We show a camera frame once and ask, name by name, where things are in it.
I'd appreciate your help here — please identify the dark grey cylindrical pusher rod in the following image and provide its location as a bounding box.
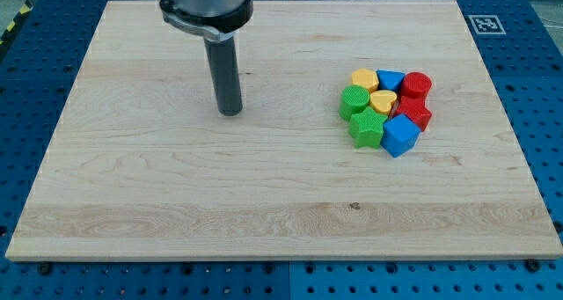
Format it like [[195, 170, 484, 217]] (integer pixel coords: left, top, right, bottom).
[[204, 37, 243, 116]]

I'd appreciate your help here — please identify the green cylinder block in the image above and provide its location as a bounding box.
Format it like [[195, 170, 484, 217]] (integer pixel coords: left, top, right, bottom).
[[339, 84, 369, 121]]

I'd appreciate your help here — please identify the green star block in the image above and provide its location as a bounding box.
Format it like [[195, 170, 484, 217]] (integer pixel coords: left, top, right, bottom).
[[348, 106, 388, 149]]

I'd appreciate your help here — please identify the blue triangle block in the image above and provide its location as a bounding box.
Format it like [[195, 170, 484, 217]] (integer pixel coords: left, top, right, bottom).
[[377, 70, 406, 92]]

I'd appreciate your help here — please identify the red cylinder block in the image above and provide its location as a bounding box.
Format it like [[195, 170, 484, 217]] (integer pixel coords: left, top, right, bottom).
[[399, 72, 433, 99]]

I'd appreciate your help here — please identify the light wooden board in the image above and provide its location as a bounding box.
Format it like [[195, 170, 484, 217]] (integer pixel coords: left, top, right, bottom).
[[6, 0, 562, 262]]

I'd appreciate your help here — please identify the blue cube block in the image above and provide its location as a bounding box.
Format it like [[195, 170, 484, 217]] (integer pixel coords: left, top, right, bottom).
[[380, 114, 421, 157]]

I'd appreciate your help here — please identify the yellow hexagon block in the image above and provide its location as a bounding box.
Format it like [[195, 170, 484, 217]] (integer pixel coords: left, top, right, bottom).
[[351, 69, 379, 93]]

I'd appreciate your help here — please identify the red star block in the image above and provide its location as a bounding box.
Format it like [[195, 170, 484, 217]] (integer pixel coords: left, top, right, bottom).
[[393, 96, 433, 131]]

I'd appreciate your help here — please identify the yellow heart block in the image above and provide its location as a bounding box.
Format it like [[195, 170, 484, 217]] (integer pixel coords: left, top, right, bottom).
[[369, 90, 398, 115]]

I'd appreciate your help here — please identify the white fiducial marker tag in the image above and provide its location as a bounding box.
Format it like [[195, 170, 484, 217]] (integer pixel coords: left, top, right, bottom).
[[468, 14, 506, 35]]

